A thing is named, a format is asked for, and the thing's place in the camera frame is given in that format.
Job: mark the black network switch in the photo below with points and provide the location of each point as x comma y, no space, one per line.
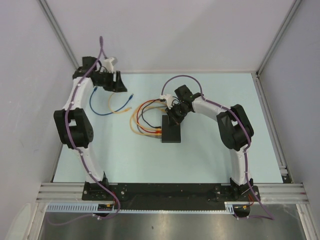
170,134

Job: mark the left aluminium corner post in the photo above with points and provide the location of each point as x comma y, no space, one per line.
57,30

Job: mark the right aluminium corner post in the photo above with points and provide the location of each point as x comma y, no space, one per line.
279,35

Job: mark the right aluminium side rail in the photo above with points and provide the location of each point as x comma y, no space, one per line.
279,153

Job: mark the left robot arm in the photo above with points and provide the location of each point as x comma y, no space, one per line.
73,125

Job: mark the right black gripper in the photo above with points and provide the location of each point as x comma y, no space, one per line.
174,119

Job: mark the white slotted cable duct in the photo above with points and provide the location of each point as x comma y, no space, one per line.
96,208

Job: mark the aluminium corner post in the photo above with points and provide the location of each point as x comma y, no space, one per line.
57,30
279,35

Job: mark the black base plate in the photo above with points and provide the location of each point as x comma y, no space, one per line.
180,196

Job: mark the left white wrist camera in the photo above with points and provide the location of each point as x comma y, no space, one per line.
109,64

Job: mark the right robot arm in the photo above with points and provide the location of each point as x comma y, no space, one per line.
234,127

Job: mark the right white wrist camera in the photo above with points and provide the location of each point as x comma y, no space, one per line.
168,99

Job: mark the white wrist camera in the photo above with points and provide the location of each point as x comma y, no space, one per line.
168,99
109,64

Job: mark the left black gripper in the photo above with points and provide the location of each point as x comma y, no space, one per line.
117,86

